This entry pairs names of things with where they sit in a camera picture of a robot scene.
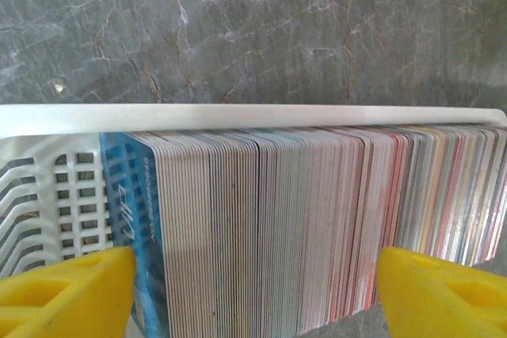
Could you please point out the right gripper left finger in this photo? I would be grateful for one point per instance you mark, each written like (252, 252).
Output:
(59, 298)

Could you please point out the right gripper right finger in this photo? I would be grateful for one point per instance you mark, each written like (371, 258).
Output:
(443, 298)

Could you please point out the blue VIP card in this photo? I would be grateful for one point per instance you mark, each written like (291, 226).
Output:
(134, 195)

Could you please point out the stack of plastic cards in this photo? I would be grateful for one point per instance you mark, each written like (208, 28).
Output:
(277, 215)

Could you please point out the white plastic basket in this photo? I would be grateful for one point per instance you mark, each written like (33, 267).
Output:
(237, 116)

